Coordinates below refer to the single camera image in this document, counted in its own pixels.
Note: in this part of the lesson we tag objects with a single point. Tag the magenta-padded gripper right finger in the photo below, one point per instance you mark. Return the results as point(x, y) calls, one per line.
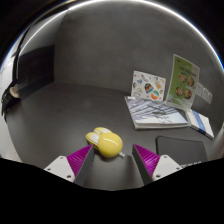
point(156, 165)

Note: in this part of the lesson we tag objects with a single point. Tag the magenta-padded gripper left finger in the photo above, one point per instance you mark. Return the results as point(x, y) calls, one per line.
point(66, 166)

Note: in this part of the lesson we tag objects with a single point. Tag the yellow computer mouse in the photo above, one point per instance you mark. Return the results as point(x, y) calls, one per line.
point(106, 142)

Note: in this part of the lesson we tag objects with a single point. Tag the black mouse pad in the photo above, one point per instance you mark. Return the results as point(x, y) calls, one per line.
point(181, 150)

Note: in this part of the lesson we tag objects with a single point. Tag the grey striped book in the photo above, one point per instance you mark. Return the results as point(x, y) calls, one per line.
point(155, 115)

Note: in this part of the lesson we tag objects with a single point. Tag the white book with blue stripe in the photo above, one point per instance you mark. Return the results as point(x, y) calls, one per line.
point(200, 123)

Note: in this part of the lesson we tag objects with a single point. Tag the white colourful sticker card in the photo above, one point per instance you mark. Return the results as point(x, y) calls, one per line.
point(148, 86)

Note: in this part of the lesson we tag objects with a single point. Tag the green menu sign stand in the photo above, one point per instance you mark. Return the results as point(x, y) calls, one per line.
point(183, 81)

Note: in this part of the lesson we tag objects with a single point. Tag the black desk lamp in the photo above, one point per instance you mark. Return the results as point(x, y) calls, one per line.
point(11, 90)

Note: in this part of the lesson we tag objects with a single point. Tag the white wall socket panel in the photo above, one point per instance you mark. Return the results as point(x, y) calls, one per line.
point(204, 93)

